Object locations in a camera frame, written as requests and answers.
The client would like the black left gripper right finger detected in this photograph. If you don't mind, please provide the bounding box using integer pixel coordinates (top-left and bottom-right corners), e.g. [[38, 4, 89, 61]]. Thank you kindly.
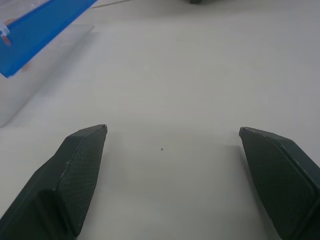
[[238, 126, 320, 240]]

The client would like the clear plastic box, blue lid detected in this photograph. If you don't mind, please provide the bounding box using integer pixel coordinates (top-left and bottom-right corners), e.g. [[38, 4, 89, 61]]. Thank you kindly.
[[0, 0, 98, 129]]

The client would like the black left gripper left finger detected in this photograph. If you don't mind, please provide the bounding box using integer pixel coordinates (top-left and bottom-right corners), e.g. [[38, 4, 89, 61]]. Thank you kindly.
[[0, 123, 109, 240]]

